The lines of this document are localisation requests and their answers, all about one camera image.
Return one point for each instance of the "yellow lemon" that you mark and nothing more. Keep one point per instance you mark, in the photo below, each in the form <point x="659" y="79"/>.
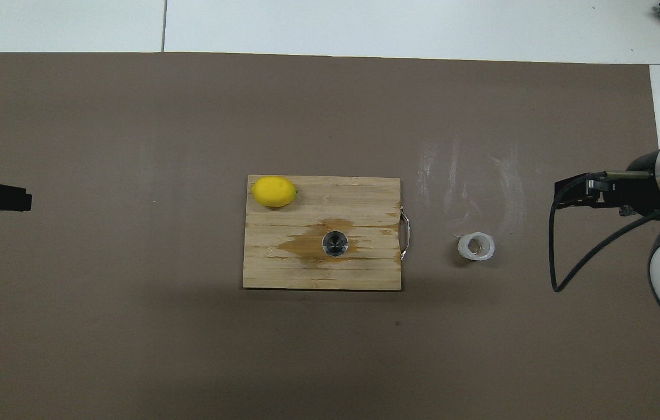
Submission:
<point x="274" y="191"/>

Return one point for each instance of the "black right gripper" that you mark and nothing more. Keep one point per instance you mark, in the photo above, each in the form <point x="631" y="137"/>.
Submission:
<point x="645" y="189"/>

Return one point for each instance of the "wooden cutting board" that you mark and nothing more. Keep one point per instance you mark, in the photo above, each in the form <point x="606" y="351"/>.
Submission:
<point x="330" y="198"/>

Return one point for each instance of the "brown table mat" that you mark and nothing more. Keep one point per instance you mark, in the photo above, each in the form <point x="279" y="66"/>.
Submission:
<point x="248" y="361"/>

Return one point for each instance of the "steel double jigger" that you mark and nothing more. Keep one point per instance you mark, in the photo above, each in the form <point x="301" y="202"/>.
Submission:
<point x="335" y="244"/>

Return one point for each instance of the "clear textured plastic cup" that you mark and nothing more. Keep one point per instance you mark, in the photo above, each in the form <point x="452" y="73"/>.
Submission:
<point x="465" y="248"/>

